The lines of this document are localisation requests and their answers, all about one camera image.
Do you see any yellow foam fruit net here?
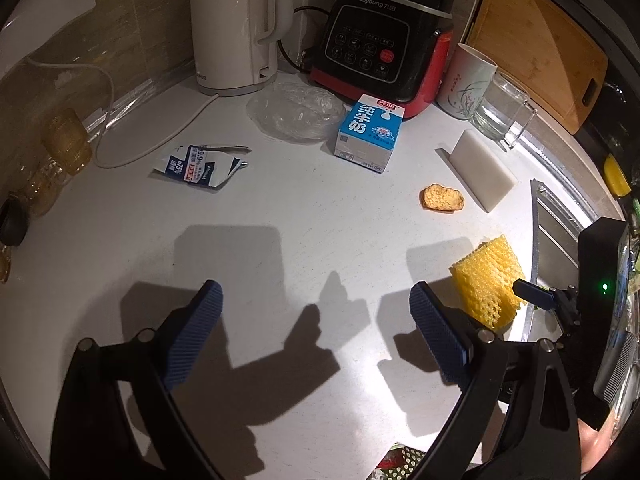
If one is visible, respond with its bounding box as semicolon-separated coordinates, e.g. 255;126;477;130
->
448;233;527;332

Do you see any clear glass mug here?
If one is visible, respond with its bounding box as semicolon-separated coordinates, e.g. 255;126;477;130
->
471;71;540;150

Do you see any torn blue white wrapper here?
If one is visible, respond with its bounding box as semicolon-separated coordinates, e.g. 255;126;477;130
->
151;142;251;192

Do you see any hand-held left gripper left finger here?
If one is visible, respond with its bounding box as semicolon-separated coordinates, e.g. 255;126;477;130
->
50;280;224;480

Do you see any clear plastic bag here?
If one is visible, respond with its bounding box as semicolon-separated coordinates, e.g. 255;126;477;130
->
245;82;346;142

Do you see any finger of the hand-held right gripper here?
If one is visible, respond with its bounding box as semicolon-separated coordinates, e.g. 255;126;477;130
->
512;280;582;333
592;332;639;405

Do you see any blue and white milk carton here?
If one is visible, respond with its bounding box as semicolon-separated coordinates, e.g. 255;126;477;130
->
332;93;407;175

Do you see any white kettle cable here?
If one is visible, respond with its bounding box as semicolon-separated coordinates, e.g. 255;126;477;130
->
25;55;221;170

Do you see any stainless steel sink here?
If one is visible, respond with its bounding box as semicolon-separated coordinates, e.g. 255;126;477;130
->
530;178;640;441

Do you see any yellow bowl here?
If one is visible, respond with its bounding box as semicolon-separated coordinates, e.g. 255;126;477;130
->
602;154;633;197

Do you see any black blender cable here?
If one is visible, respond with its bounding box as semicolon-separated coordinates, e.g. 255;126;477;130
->
277;6;331;73

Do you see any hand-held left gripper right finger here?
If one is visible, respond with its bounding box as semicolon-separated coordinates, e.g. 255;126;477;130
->
409;281;583;480

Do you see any wooden cutting board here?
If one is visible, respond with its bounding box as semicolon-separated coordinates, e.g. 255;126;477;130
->
460;0;610;136

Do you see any white foam block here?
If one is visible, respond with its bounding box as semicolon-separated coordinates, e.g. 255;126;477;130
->
436;128;518;212

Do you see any black and red blender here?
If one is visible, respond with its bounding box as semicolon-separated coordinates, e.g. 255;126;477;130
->
309;0;473;120

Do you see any dark round jar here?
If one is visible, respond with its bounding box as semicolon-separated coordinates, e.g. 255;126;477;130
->
0;199;27;247

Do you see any pale ceramic cup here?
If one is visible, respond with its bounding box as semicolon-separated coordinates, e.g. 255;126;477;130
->
436;42;499;121

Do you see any white electric kettle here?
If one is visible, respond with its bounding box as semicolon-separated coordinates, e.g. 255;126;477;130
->
190;0;296;97

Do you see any person's right hand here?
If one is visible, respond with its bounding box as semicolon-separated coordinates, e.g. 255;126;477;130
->
577;405;621;476

